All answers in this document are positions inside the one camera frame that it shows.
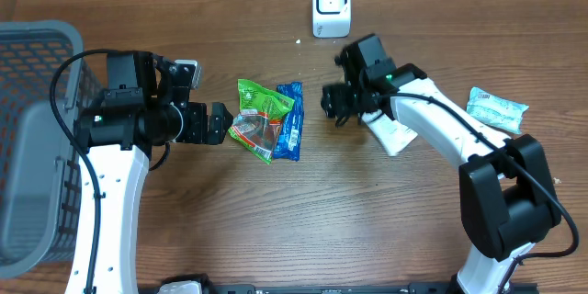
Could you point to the white barcode scanner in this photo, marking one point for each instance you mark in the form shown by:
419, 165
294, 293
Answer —
331, 19

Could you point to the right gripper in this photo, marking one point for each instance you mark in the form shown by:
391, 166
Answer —
333, 102

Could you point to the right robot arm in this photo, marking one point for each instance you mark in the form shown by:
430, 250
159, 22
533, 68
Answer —
507, 200

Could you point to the blue snack wrapper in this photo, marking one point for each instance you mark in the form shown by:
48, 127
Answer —
289, 139

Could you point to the green snack bag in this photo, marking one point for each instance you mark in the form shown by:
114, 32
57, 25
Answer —
258, 124

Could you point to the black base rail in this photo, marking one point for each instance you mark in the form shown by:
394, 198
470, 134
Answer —
209, 287

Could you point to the grey plastic mesh basket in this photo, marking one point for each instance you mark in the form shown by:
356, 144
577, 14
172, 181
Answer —
40, 176

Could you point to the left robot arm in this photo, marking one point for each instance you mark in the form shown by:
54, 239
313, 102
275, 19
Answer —
146, 104

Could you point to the light teal tissue pack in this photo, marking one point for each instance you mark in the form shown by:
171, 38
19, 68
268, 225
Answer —
495, 111

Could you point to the white tube gold cap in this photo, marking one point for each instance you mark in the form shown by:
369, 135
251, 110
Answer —
392, 135

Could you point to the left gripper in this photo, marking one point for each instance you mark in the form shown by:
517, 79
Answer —
198, 132

